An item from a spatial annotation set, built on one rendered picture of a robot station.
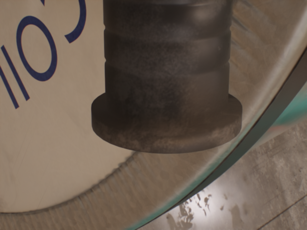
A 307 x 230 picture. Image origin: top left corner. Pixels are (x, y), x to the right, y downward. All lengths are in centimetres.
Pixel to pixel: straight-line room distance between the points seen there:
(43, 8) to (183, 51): 36
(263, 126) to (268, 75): 6
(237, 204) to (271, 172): 19
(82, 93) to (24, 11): 8
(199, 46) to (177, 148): 3
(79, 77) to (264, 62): 18
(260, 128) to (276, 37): 9
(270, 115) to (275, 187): 166
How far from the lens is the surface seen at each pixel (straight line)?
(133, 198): 50
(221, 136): 17
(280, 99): 40
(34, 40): 54
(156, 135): 16
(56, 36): 51
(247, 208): 197
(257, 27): 37
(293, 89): 41
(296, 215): 214
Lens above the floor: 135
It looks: 50 degrees down
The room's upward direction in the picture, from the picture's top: 75 degrees clockwise
